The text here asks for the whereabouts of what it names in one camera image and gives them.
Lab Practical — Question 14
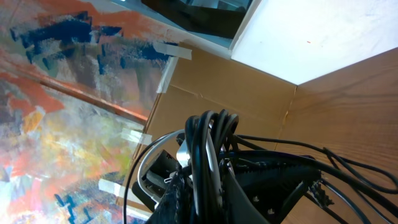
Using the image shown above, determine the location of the black cable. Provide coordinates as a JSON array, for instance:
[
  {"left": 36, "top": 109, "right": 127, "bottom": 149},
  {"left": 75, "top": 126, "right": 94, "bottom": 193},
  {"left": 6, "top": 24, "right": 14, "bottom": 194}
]
[{"left": 123, "top": 108, "right": 398, "bottom": 224}]

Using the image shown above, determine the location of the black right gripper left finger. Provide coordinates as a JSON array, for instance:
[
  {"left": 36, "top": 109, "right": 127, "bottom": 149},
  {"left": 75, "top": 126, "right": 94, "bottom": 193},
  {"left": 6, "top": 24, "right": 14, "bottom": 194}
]
[{"left": 146, "top": 169, "right": 193, "bottom": 224}]

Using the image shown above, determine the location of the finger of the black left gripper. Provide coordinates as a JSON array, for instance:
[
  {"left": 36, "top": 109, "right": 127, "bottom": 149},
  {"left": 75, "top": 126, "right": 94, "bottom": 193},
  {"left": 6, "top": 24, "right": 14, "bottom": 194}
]
[{"left": 220, "top": 151, "right": 321, "bottom": 199}]

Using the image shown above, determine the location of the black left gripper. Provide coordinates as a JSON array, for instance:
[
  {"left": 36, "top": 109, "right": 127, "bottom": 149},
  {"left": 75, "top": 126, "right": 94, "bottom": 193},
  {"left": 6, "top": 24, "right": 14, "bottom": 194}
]
[{"left": 132, "top": 150, "right": 180, "bottom": 212}]

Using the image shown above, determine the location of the dark window pane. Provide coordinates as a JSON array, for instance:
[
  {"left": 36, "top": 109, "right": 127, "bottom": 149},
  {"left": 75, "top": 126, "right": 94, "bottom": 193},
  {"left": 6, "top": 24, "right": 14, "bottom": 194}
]
[{"left": 111, "top": 0, "right": 261, "bottom": 50}]

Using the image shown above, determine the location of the cardboard side panel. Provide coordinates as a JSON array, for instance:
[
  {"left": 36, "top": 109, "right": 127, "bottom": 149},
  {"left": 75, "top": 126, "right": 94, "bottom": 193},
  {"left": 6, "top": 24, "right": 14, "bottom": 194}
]
[{"left": 114, "top": 42, "right": 298, "bottom": 224}]

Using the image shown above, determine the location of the colourful abstract painting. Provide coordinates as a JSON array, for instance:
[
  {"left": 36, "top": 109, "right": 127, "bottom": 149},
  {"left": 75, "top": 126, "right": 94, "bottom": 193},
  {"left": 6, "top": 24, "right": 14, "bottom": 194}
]
[{"left": 1, "top": 1, "right": 177, "bottom": 223}]

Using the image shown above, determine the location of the white usb cable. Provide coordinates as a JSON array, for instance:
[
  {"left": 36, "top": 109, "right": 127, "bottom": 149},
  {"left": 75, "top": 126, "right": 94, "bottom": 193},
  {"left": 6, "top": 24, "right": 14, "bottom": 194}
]
[{"left": 136, "top": 129, "right": 223, "bottom": 206}]

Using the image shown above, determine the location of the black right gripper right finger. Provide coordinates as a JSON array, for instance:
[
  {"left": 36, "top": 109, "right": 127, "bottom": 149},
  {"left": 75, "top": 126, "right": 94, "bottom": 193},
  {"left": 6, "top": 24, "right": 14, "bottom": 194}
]
[{"left": 223, "top": 169, "right": 269, "bottom": 224}]

